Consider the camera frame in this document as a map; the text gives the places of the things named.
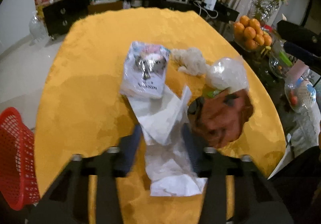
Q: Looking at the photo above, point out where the white paper sheet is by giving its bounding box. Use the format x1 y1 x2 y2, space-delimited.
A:
128 86 207 197

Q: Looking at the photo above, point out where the brown plastic bag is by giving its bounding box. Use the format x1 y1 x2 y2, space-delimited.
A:
188 89 254 149

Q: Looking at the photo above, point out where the clear plastic bag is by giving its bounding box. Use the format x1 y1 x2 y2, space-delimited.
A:
205 57 249 93

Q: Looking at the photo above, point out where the cat print tissue pack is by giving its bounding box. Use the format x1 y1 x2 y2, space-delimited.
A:
120 41 170 99

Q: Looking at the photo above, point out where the clear bag with items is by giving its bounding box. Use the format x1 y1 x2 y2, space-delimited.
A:
284 77 317 113

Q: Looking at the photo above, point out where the pile of oranges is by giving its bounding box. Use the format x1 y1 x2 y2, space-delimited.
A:
232 15 273 53

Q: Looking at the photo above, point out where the yellow tablecloth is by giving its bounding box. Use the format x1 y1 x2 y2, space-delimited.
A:
34 8 286 223

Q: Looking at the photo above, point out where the green wrapper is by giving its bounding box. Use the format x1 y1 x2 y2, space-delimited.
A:
202 87 230 98

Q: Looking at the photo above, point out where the red plastic mesh basket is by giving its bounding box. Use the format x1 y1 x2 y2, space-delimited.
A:
0 107 40 211

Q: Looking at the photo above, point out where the white router box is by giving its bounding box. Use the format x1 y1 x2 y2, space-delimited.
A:
204 0 217 11

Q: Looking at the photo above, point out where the white crumpled tissue ball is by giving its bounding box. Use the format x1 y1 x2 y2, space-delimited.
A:
171 48 208 76

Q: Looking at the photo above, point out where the clear large water bottle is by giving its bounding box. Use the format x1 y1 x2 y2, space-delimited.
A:
29 11 47 42

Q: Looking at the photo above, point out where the black tv cabinet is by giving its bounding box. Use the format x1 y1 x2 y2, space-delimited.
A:
43 0 239 38

